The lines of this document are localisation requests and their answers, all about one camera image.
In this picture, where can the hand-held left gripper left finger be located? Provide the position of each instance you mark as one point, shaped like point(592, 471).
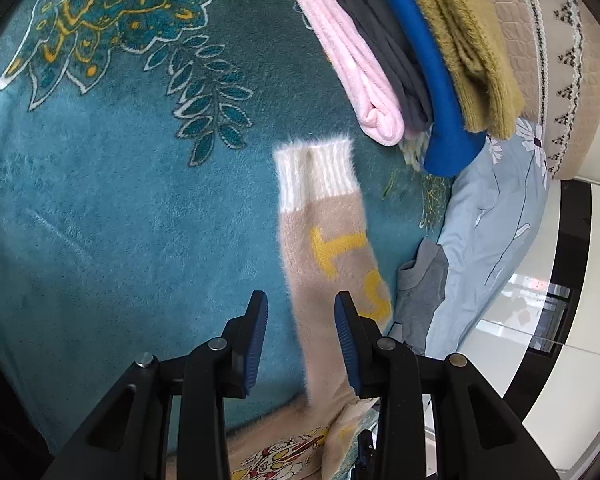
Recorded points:
point(255, 340)

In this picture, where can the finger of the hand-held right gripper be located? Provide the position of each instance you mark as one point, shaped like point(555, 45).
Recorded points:
point(364, 452)

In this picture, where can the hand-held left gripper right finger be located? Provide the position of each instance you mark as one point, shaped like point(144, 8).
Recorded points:
point(347, 340)

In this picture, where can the beige fuzzy printed sweater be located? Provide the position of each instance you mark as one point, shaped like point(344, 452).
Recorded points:
point(325, 240)

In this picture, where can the grey crumpled pants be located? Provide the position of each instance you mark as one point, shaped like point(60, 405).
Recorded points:
point(420, 290)

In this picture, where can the white glossy wardrobe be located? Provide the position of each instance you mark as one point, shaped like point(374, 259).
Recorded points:
point(530, 360)

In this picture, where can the light blue floral duvet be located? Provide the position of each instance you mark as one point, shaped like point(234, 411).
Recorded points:
point(490, 220)

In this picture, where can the blue folded garment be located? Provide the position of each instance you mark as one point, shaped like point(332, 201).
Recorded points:
point(440, 110)

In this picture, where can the pink folded garment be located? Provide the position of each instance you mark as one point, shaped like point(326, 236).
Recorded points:
point(350, 60)

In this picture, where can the dark grey folded garment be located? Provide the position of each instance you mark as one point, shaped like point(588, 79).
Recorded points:
point(385, 45)

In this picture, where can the olive folded fuzzy sweater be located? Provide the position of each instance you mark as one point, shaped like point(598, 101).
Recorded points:
point(470, 45)

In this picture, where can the beige quilted headboard cover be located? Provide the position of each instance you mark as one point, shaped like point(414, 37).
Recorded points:
point(555, 60)

